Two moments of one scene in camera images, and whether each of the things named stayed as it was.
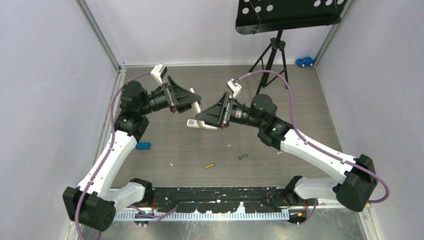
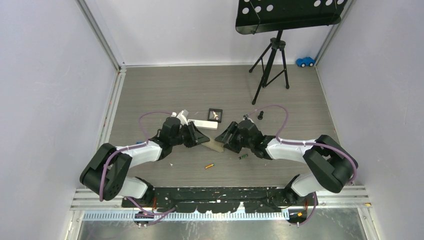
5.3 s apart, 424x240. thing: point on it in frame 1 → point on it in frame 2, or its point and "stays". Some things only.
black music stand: x=260 y=16 stays
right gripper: x=219 y=114 → x=232 y=129
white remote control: x=196 y=107 → x=214 y=145
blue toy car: x=305 y=61 stays
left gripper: x=183 y=98 → x=195 y=136
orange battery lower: x=209 y=166 stays
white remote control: x=193 y=123 stays
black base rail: x=227 y=200 stays
